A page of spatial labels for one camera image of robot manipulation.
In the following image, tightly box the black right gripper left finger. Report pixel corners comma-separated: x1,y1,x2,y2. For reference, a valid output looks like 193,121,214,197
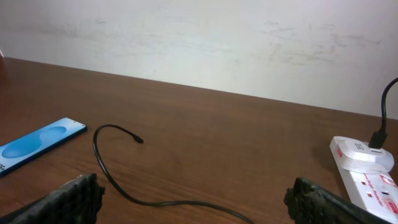
1,173,105,224

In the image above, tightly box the white charger adapter plug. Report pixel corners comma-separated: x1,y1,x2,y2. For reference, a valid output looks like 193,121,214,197
335,138,394,174

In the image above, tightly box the black charging cable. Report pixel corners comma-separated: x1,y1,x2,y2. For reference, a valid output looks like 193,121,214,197
92,77,398,224

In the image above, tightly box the blue Galaxy smartphone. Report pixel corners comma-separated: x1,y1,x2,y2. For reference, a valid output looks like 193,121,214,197
1,118,87,177

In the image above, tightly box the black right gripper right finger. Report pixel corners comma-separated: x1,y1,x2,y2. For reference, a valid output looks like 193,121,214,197
284,177,389,224

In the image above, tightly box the white power strip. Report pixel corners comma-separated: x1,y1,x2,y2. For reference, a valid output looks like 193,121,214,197
330,136,397,223

